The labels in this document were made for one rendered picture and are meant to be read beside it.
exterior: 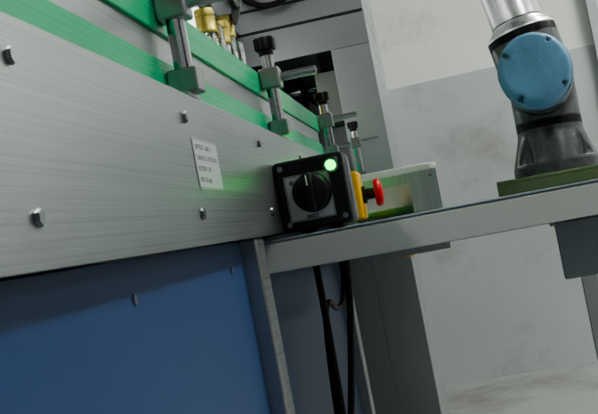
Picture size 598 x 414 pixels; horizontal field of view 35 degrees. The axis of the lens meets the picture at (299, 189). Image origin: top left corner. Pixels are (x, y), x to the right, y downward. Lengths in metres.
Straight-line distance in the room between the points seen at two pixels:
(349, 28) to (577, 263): 1.77
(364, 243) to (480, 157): 3.19
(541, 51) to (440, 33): 2.67
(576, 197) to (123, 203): 0.55
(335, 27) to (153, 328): 2.14
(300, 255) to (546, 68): 0.70
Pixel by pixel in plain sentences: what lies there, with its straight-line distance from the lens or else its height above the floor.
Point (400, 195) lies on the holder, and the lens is 1.86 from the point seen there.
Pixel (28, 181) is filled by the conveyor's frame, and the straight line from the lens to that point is 0.45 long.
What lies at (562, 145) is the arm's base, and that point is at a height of 0.82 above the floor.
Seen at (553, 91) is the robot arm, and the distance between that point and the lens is 1.61.
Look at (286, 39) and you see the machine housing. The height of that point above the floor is 1.30.
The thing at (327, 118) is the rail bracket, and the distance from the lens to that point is 1.83.
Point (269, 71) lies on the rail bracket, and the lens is 1.24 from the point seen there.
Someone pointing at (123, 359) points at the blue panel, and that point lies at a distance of 0.58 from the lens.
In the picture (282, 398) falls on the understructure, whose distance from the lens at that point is 0.95.
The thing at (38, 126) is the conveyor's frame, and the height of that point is 0.82.
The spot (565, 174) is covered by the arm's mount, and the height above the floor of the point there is 0.77.
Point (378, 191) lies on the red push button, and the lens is 1.37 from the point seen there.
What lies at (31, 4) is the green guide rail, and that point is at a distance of 0.55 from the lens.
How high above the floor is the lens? 0.75
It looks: 3 degrees up
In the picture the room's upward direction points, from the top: 11 degrees counter-clockwise
